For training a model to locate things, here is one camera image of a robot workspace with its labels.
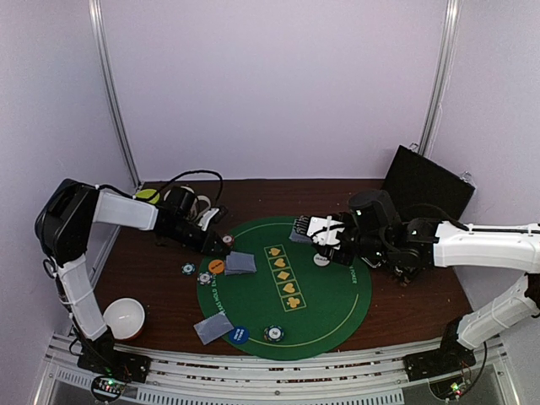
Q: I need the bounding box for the black poker chip case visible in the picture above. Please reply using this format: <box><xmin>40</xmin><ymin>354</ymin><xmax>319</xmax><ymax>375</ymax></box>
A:
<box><xmin>379</xmin><ymin>144</ymin><xmax>477</xmax><ymax>288</ymax></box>

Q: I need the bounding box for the poker chip stack front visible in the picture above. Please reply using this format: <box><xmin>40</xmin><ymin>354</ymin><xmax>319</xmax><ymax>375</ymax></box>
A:
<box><xmin>263</xmin><ymin>325</ymin><xmax>284</xmax><ymax>343</ymax></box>

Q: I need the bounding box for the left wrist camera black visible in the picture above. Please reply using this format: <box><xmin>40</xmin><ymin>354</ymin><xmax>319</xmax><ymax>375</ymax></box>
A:
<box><xmin>165</xmin><ymin>186</ymin><xmax>196</xmax><ymax>217</ymax></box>

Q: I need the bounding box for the blue small blind button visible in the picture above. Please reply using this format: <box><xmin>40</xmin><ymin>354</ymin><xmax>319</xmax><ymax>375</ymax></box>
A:
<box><xmin>228</xmin><ymin>326</ymin><xmax>250</xmax><ymax>345</ymax></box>

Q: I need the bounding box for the white bowl red outside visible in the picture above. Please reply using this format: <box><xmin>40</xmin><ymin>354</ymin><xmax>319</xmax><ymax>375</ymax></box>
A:
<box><xmin>103</xmin><ymin>298</ymin><xmax>146</xmax><ymax>341</ymax></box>

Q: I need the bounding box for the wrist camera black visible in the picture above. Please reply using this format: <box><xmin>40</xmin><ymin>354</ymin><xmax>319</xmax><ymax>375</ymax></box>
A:
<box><xmin>165</xmin><ymin>186</ymin><xmax>196</xmax><ymax>217</ymax></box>
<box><xmin>348</xmin><ymin>190</ymin><xmax>401</xmax><ymax>233</ymax></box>

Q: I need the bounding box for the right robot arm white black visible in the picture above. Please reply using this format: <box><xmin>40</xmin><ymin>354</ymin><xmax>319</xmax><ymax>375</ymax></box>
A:
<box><xmin>293</xmin><ymin>210</ymin><xmax>539</xmax><ymax>373</ymax></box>

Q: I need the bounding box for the teal chip off mat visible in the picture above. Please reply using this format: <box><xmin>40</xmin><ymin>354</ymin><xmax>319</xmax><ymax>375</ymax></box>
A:
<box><xmin>181</xmin><ymin>262</ymin><xmax>197</xmax><ymax>275</ymax></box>

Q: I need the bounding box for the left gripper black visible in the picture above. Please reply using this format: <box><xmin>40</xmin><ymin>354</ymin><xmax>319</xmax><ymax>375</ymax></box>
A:
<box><xmin>165</xmin><ymin>219</ymin><xmax>230</xmax><ymax>256</ymax></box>

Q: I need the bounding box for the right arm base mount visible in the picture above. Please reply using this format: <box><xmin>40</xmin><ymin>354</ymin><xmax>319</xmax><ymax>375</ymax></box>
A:
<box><xmin>403</xmin><ymin>348</ymin><xmax>476</xmax><ymax>381</ymax></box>

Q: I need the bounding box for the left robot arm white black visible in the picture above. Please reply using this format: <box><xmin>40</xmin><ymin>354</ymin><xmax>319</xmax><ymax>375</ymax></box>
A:
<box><xmin>35</xmin><ymin>179</ymin><xmax>230</xmax><ymax>341</ymax></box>

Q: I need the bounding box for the left aluminium post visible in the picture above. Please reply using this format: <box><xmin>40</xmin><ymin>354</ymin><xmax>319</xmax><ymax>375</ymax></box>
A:
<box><xmin>88</xmin><ymin>0</ymin><xmax>132</xmax><ymax>166</ymax></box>

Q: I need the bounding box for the green tennis ball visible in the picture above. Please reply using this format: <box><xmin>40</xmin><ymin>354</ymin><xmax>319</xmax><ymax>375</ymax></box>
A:
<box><xmin>135</xmin><ymin>189</ymin><xmax>160</xmax><ymax>204</ymax></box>

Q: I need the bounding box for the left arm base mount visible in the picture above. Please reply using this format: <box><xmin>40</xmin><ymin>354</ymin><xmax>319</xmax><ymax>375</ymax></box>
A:
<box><xmin>78</xmin><ymin>343</ymin><xmax>151</xmax><ymax>383</ymax></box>

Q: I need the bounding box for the right aluminium post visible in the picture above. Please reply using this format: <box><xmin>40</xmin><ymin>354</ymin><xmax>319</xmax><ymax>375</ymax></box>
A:
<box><xmin>418</xmin><ymin>0</ymin><xmax>462</xmax><ymax>157</ymax></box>

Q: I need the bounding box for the round green poker mat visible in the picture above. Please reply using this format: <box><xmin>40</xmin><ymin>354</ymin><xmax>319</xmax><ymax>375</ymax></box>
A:
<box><xmin>197</xmin><ymin>217</ymin><xmax>372</xmax><ymax>360</ymax></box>

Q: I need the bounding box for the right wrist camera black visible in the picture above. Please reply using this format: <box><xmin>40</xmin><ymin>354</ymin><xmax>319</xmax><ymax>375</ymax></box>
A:
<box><xmin>348</xmin><ymin>190</ymin><xmax>401</xmax><ymax>233</ymax></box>

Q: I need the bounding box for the white dealer button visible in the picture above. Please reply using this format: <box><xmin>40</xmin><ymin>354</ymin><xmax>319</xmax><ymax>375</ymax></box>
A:
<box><xmin>313</xmin><ymin>253</ymin><xmax>330</xmax><ymax>267</ymax></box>

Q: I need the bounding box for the orange big blind button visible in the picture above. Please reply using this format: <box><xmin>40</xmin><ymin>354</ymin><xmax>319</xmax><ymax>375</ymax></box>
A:
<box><xmin>208</xmin><ymin>259</ymin><xmax>226</xmax><ymax>275</ymax></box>

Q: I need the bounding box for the decorated ceramic mug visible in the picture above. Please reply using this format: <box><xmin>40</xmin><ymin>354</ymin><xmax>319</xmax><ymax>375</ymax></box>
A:
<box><xmin>165</xmin><ymin>186</ymin><xmax>211</xmax><ymax>220</ymax></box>

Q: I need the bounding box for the poker chip stack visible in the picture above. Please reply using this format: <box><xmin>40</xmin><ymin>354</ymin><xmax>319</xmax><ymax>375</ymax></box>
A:
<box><xmin>263</xmin><ymin>325</ymin><xmax>284</xmax><ymax>343</ymax></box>
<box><xmin>222</xmin><ymin>235</ymin><xmax>235</xmax><ymax>246</ymax></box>

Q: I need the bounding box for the aluminium rail frame front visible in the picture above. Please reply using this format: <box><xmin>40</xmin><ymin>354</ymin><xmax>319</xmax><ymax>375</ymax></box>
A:
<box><xmin>44</xmin><ymin>331</ymin><xmax>507</xmax><ymax>405</ymax></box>

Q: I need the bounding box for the aluminium post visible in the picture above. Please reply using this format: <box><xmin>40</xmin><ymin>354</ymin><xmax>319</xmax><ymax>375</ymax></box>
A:
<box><xmin>418</xmin><ymin>0</ymin><xmax>462</xmax><ymax>157</ymax></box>
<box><xmin>88</xmin><ymin>0</ymin><xmax>132</xmax><ymax>166</ymax></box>

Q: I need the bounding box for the playing card deck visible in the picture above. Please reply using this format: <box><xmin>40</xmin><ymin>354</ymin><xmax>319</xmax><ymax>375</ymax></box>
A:
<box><xmin>289</xmin><ymin>225</ymin><xmax>312</xmax><ymax>245</ymax></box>

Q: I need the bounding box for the left black cable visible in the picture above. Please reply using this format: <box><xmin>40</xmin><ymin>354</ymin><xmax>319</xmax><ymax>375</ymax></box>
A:
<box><xmin>151</xmin><ymin>169</ymin><xmax>224</xmax><ymax>212</ymax></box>

